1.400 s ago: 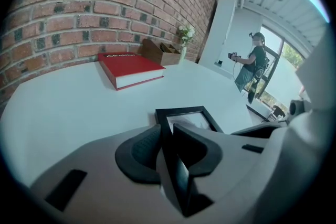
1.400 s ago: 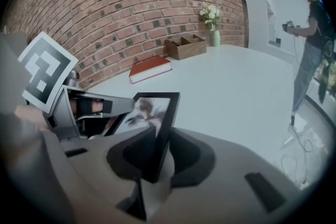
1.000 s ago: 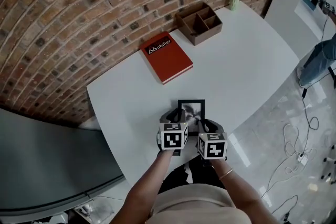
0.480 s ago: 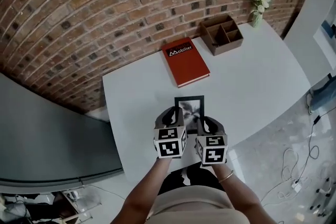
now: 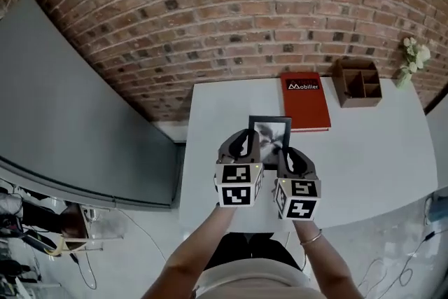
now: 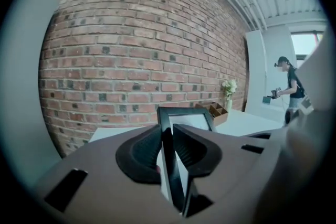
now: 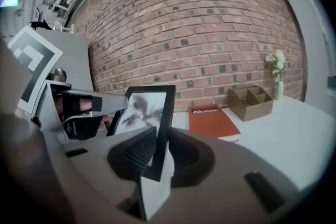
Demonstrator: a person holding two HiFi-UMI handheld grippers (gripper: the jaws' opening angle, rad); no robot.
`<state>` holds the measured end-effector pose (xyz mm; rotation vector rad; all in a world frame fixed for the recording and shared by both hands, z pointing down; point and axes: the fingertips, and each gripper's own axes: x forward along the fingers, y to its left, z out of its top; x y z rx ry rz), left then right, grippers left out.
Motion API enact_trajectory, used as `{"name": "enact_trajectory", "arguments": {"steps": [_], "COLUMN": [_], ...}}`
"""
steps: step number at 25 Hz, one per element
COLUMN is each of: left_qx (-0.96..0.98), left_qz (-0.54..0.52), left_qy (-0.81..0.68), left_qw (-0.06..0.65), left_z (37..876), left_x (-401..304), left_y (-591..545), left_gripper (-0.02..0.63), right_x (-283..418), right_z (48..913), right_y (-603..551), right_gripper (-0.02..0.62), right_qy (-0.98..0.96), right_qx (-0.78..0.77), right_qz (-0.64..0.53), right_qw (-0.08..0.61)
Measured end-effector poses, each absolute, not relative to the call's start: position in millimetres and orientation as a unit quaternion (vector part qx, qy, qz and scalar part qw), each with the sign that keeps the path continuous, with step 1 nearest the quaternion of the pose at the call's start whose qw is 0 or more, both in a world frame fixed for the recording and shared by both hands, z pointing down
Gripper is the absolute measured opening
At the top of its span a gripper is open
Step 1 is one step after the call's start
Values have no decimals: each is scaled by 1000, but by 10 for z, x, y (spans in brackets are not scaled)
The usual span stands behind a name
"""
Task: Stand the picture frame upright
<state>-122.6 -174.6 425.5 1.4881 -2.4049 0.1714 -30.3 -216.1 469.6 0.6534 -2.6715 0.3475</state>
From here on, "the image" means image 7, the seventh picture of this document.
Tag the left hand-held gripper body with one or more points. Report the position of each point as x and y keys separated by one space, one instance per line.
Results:
x=36 y=60

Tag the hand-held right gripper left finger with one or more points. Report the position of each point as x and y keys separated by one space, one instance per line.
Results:
x=97 y=165

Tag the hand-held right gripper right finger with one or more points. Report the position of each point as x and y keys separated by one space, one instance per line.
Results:
x=231 y=183

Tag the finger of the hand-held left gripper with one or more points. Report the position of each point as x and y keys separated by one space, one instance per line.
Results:
x=84 y=128
x=113 y=102

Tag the black picture frame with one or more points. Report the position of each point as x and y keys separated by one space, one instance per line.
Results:
x=169 y=102

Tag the black object on refrigerator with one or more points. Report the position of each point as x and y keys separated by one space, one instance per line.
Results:
x=39 y=25

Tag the white metal rack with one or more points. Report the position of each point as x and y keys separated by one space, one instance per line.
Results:
x=63 y=26

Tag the red book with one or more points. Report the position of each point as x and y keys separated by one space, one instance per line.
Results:
x=212 y=123

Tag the square ceiling light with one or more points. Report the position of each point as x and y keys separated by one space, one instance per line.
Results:
x=9 y=0

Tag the brown cardboard organizer box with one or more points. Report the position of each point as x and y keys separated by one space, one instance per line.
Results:
x=252 y=110

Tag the pale green vase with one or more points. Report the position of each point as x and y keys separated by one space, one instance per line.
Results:
x=278 y=91

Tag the white flower bouquet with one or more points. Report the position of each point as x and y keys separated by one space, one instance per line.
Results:
x=277 y=61

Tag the white hutch cabinet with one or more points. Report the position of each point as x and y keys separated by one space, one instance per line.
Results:
x=302 y=34

